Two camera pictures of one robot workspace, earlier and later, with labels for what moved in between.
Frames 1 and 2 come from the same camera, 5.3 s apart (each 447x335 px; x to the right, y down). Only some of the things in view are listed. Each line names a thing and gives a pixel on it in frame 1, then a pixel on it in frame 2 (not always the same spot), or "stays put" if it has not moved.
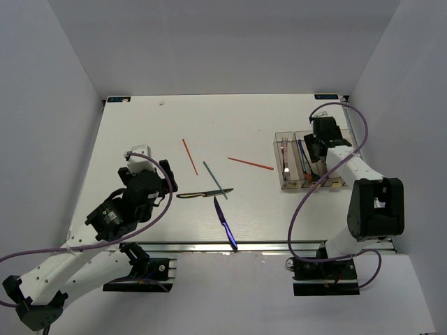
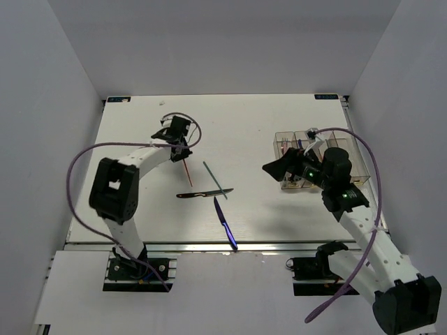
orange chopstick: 191,159 -> 190,182
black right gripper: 310,140 -> 290,161
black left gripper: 165,185 -> 184,154
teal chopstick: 215,181 stays put
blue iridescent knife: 230,236 stays put
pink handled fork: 284,143 stays put
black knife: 190,195 stays put
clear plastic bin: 290,164 stays put
